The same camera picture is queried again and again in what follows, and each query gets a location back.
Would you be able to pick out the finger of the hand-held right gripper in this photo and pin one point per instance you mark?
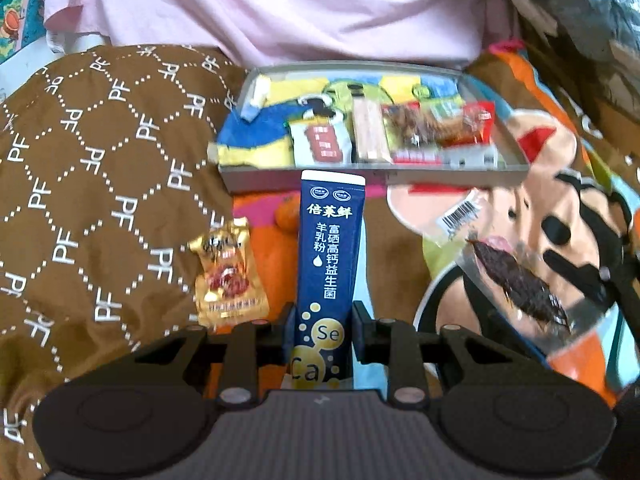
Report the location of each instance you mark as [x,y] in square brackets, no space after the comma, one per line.
[580,269]

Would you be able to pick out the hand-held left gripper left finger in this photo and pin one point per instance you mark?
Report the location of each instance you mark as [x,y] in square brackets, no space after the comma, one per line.
[287,332]

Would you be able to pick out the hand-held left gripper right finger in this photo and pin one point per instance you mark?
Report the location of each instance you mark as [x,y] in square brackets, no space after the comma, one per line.
[360,332]

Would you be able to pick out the clear dark meat packet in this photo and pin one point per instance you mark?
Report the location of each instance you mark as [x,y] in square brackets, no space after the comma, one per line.
[520,285]

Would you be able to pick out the dark blue powder sachet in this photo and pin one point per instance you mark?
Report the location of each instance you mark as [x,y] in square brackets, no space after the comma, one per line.
[325,260]

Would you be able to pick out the silver tray with painted lining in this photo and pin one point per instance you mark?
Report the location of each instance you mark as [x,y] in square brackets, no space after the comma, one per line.
[260,182]

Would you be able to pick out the red braised meat packet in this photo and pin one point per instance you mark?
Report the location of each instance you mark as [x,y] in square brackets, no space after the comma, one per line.
[407,127]

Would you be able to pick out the gold snack packet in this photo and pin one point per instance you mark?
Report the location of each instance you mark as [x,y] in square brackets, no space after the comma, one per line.
[227,280]

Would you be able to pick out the colourful cartoon blanket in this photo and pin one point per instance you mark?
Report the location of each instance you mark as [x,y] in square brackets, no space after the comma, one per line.
[440,285]

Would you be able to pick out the orange tangerine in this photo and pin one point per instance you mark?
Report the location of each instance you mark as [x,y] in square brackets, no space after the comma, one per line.
[287,215]

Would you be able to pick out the red spicy strip packet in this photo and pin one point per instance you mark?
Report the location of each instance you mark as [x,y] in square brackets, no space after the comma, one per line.
[472,125]

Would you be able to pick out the white red-label sachet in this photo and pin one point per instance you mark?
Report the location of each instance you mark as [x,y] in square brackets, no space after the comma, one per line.
[320,142]

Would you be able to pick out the beige wafer bar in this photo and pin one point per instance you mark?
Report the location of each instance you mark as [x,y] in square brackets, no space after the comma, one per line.
[370,130]

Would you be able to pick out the pink shirt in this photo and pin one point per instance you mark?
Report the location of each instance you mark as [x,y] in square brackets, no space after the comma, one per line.
[275,5]

